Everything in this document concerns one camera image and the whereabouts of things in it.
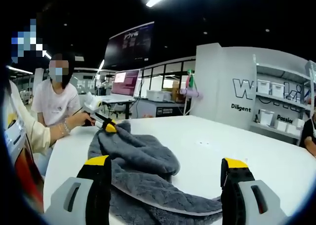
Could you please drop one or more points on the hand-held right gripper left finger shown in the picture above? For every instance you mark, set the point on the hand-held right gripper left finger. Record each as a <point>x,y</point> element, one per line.
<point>97,197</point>

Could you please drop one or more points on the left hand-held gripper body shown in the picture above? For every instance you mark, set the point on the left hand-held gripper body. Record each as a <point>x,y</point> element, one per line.
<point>91,105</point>

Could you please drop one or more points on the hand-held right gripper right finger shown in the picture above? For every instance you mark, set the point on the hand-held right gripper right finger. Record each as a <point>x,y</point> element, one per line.
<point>234,197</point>

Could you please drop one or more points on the grey fluffy towel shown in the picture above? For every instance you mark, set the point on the grey fluffy towel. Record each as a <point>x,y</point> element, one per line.
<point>143,150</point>

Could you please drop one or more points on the person's left hand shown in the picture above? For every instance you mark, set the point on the person's left hand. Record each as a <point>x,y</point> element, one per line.
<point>80,118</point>

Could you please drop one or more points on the monitor desk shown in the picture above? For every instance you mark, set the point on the monitor desk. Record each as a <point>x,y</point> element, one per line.
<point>118,102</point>

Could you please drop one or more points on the monitor with pink screen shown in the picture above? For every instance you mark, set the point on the monitor with pink screen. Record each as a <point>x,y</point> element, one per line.
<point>126,84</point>

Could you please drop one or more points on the grey cabinet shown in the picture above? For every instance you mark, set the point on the grey cabinet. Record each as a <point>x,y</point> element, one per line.
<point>153,110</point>

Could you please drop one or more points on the white storage box on cabinet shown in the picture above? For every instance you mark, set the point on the white storage box on cabinet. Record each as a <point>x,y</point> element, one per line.
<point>158,95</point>

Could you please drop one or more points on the white table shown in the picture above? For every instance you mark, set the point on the white table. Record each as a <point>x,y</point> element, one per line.
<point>222,136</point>

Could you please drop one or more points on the black-framed glass partition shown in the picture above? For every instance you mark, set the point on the black-framed glass partition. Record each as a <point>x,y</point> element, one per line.
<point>170,71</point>

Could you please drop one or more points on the white chest-worn device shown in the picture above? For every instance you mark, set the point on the white chest-worn device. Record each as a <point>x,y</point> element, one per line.
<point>14,138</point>

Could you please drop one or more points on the group of white storage bins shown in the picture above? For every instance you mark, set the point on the group of white storage bins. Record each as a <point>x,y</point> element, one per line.
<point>266,116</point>

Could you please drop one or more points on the purple rolled mat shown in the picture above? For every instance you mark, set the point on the purple rolled mat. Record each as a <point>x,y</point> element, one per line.
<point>191,93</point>

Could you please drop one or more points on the green and red hanging cloth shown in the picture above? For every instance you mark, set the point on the green and red hanging cloth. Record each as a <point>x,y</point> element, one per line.
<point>191,79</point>

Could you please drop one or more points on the grey lettered pillar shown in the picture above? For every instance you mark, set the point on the grey lettered pillar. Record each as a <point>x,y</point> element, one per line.
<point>222,86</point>

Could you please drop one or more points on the grey shelf unit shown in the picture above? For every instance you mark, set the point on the grey shelf unit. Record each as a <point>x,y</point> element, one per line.
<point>279,71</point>

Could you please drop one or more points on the large dark wall screen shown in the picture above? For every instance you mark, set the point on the large dark wall screen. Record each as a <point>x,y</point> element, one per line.
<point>130,44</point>

